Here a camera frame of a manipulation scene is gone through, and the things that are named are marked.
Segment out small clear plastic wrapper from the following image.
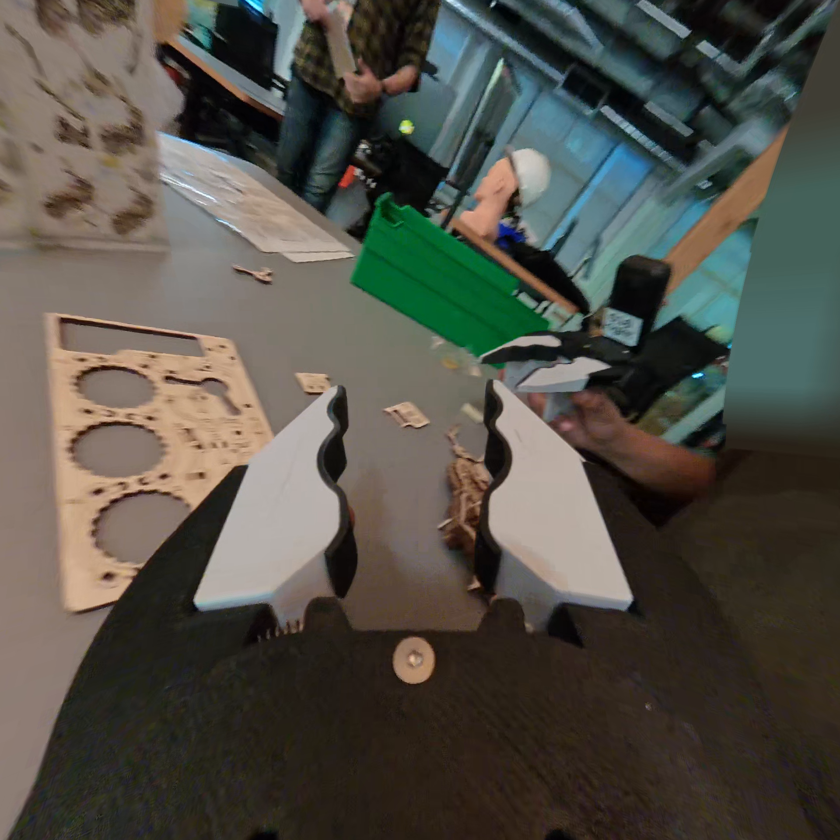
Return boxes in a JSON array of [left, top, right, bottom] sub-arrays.
[[430, 335, 500, 379]]

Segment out beige cardboard sheet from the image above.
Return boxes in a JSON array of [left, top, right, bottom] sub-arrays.
[[323, 5, 360, 78]]

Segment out green plastic bin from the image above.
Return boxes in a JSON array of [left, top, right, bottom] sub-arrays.
[[350, 192, 552, 358]]

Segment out white hard hat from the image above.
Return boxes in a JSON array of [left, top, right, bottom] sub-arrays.
[[508, 147, 552, 207]]

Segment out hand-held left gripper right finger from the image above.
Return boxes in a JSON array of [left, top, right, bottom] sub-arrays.
[[474, 379, 634, 634]]

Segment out wooden motorcycle model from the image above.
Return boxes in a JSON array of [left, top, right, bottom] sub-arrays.
[[436, 423, 500, 592]]

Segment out person's olive sweater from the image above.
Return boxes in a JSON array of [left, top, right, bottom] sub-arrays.
[[656, 446, 840, 840]]

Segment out clear plastic bag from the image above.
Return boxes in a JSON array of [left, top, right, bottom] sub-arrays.
[[157, 131, 355, 263]]

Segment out wooden beam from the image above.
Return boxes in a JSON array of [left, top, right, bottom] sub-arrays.
[[663, 125, 788, 296]]

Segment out printed instruction booklet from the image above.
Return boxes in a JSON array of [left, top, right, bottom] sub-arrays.
[[0, 0, 188, 253]]

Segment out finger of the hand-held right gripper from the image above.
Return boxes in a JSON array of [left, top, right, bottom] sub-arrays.
[[478, 331, 573, 368], [507, 356, 614, 422]]

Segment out wooden top office table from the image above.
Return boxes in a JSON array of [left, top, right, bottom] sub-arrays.
[[161, 33, 290, 122]]

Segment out wooden sheet with round holes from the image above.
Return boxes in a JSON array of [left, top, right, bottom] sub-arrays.
[[42, 311, 275, 614]]

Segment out grey desk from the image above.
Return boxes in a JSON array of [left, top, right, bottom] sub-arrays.
[[0, 131, 546, 821]]

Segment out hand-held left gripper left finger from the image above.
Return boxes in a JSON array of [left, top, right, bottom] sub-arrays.
[[193, 385, 358, 631]]

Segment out person's right hand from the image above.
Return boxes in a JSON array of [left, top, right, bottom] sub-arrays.
[[554, 390, 634, 458]]

